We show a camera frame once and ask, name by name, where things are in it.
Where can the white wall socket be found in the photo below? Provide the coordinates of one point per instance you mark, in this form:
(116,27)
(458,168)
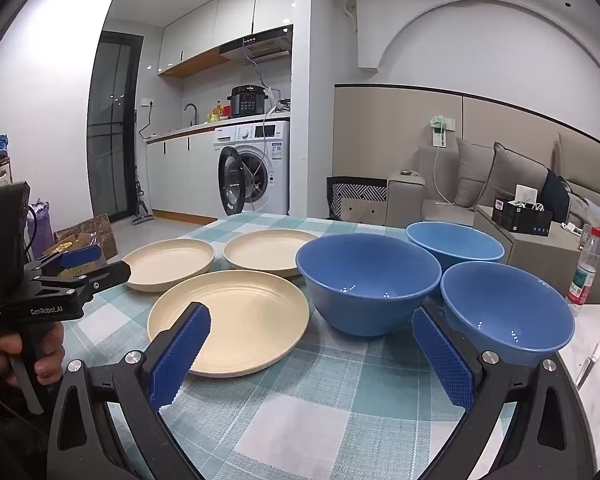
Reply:
(441,130)

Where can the white wall cabinets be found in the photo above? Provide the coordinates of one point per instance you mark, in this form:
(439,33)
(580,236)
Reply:
(205,25)

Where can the beige storage cabinet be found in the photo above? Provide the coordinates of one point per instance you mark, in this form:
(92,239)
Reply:
(530,260)

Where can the black box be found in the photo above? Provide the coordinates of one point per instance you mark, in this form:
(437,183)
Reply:
(520,222)

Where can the white kitchen base cabinets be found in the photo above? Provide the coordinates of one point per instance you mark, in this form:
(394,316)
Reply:
(180,175)

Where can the white marble table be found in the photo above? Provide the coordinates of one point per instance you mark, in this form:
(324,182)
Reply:
(597,322)

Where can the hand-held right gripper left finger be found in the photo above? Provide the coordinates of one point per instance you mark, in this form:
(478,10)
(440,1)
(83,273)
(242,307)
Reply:
(180,355)

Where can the black pressure cooker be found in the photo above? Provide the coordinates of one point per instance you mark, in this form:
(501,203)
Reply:
(247,102)

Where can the yellow green toy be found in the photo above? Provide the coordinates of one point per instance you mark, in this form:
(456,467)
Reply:
(217,112)

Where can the brown patterned cardboard box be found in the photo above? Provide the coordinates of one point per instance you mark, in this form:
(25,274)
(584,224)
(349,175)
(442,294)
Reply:
(97,232)

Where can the blue bowl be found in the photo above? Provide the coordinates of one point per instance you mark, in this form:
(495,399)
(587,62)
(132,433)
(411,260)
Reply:
(370,280)
(455,242)
(510,305)

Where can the black range hood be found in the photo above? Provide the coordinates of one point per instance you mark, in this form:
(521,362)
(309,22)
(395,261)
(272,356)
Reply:
(260,42)

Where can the small white grey tool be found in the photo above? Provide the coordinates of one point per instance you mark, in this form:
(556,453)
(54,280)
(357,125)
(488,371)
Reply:
(590,362)

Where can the dark kitchen faucet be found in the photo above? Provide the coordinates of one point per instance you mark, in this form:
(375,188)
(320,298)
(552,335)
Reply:
(191,110)

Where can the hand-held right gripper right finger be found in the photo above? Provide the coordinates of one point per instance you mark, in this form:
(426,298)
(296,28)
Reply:
(442,355)

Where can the cream plate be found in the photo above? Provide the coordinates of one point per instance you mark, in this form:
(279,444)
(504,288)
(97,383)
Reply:
(175,262)
(250,315)
(265,252)

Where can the dark navy cushion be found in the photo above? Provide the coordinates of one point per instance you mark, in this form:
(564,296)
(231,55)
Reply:
(555,195)

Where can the white box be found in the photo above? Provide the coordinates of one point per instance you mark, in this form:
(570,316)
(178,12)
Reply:
(526,194)

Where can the person's left hand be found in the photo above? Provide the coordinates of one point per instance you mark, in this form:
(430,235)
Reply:
(2,355)

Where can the grey stick vacuum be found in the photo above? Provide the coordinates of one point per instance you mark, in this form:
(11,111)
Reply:
(142,212)

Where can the teal white checked tablecloth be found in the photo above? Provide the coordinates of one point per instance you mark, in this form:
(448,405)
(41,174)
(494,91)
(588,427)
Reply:
(330,410)

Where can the purple plastic bag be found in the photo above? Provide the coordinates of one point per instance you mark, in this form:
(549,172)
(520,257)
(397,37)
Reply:
(39,230)

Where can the clear water bottle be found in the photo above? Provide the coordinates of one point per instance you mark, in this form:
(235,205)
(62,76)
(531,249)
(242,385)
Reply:
(582,275)

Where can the white washing machine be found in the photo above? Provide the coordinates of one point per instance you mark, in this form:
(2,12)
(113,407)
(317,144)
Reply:
(275,180)

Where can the grey cushion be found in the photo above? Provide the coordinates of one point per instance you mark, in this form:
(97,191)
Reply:
(472,175)
(517,175)

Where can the grey sofa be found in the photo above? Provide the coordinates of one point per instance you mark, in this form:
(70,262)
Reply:
(405,200)

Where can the grey rumpled blanket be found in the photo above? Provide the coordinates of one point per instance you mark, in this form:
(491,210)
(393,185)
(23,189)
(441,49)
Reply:
(587,210)

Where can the black framed glass door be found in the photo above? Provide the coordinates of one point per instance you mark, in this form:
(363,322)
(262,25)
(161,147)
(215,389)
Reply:
(110,135)

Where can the black white patterned bag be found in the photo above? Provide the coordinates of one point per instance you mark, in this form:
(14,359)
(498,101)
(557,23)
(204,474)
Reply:
(355,195)

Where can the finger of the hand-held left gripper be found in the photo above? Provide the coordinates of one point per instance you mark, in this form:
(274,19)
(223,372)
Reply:
(110,275)
(80,257)

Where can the blue shoe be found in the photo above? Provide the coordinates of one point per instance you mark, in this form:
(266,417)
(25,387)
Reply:
(1,146)

